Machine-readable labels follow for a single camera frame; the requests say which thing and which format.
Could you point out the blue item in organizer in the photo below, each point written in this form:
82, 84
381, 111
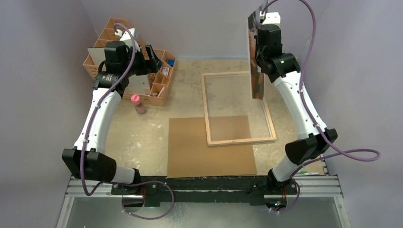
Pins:
170, 62

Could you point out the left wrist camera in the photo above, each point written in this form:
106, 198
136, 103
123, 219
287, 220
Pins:
127, 38

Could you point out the brown cardboard backing board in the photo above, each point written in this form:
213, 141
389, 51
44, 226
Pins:
189, 155

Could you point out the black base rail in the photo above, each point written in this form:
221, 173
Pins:
224, 189

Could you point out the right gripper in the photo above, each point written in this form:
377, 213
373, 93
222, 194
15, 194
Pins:
260, 52

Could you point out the printed photo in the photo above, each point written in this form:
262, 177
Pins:
256, 77

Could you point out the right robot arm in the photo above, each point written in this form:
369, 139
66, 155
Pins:
284, 72

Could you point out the pink capped small bottle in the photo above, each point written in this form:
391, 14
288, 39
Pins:
136, 100

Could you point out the white wooden picture frame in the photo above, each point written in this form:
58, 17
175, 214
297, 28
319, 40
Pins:
232, 116

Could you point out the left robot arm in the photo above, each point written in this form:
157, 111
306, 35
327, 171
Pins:
87, 159

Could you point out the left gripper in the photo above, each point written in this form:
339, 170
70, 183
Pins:
153, 65

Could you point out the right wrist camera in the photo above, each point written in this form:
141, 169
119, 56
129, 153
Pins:
272, 18

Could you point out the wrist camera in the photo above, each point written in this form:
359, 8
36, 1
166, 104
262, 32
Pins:
272, 18
127, 38

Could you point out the white board in organizer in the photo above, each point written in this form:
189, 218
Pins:
137, 84

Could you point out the red white small box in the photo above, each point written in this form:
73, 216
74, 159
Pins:
165, 71

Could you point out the white marker pen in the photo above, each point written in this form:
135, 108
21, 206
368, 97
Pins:
312, 173

